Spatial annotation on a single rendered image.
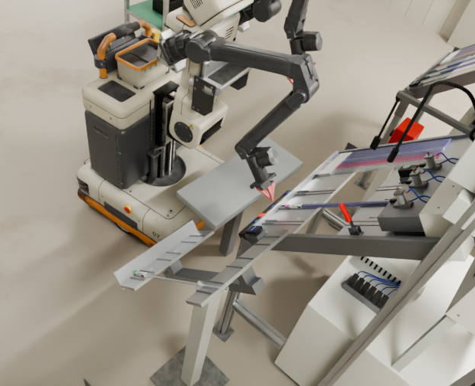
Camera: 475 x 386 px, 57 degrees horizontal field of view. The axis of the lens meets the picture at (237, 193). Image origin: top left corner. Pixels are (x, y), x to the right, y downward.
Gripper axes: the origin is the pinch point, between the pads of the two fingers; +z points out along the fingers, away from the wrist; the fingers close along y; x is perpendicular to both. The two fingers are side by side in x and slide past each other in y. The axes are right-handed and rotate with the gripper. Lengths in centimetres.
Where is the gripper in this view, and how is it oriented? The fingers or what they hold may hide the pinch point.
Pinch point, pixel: (271, 199)
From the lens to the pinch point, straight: 174.9
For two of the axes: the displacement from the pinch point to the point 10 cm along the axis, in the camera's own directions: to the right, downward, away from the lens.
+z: 4.0, 8.6, 3.1
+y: 6.3, -5.1, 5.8
